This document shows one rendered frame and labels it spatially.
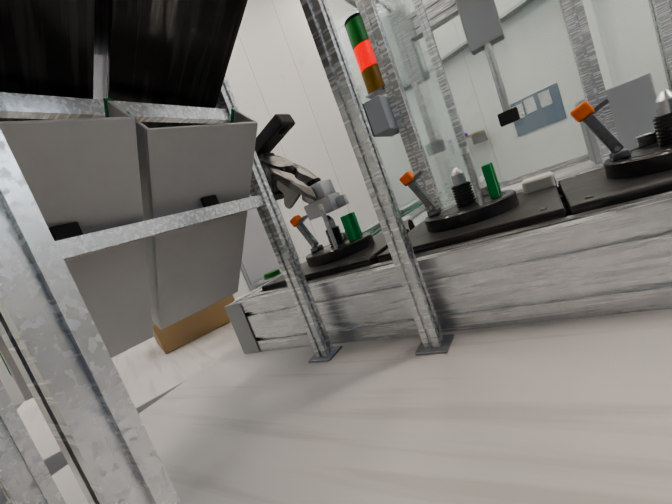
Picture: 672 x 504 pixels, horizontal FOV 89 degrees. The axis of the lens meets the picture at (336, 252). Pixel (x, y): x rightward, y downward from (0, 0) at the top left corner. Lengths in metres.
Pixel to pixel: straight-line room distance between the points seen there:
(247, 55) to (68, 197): 8.80
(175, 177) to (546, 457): 0.40
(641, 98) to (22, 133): 1.61
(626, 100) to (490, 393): 1.38
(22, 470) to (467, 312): 0.42
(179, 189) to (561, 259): 0.41
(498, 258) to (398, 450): 0.23
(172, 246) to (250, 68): 8.56
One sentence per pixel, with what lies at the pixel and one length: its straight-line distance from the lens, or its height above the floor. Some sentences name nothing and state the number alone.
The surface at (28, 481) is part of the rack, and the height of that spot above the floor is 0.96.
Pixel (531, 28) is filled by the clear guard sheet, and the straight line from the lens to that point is 1.95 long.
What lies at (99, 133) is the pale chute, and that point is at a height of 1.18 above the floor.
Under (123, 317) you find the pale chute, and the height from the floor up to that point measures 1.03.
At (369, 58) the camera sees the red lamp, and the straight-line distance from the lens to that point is 0.82.
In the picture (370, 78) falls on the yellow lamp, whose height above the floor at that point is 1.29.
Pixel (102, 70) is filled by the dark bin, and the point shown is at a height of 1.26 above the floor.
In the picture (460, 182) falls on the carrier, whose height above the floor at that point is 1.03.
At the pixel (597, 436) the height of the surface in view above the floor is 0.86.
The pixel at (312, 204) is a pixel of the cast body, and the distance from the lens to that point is 0.66.
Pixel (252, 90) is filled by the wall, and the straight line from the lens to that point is 8.70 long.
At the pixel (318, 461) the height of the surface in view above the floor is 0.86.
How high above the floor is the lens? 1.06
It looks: 7 degrees down
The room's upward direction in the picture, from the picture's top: 21 degrees counter-clockwise
